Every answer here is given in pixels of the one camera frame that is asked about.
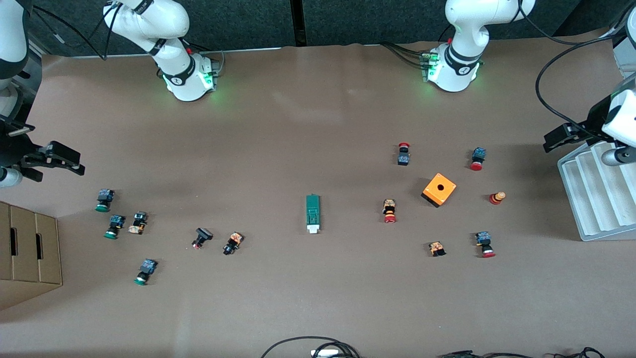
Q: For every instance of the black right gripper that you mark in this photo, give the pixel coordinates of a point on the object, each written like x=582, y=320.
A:
x=11, y=148

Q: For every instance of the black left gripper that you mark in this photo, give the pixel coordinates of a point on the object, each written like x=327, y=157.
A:
x=592, y=121

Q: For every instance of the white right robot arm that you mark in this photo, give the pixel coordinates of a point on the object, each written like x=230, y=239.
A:
x=164, y=25

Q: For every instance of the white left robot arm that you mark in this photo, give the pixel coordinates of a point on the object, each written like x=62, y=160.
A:
x=462, y=30

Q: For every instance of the white stepped plastic tray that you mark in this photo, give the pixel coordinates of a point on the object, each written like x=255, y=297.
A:
x=596, y=199

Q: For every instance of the red mushroom button blue block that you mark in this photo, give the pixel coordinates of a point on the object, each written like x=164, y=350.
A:
x=484, y=244
x=477, y=158

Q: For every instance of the red yellow emergency stop head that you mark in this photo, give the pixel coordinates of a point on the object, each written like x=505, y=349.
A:
x=497, y=198

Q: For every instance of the grey cabinet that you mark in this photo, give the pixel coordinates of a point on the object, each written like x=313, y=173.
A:
x=625, y=57

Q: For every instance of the brown cardboard box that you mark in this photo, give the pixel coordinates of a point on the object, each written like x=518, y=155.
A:
x=27, y=253

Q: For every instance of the black square push button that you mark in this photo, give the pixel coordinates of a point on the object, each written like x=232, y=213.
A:
x=201, y=236

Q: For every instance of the red push button black block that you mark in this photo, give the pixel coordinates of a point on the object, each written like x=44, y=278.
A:
x=403, y=155

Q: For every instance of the orange black contact block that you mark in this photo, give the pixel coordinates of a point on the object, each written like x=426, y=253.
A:
x=437, y=248

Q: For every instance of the black push button orange block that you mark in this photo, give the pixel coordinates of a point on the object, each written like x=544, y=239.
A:
x=232, y=243

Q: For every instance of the red mushroom button orange block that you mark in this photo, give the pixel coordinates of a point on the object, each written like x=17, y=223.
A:
x=389, y=211

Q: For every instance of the brown paper table cover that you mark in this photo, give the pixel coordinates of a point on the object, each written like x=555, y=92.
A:
x=318, y=298

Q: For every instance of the white plug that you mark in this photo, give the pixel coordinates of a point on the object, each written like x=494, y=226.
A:
x=325, y=353

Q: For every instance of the green push button switch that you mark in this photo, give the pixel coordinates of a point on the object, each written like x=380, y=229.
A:
x=104, y=200
x=145, y=271
x=115, y=226

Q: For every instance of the black cream orange switch part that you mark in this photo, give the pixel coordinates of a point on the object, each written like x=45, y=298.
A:
x=138, y=223

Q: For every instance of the orange button enclosure box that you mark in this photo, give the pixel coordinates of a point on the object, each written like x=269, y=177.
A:
x=439, y=190

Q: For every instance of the black vertical post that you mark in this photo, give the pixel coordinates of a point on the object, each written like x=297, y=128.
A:
x=298, y=22

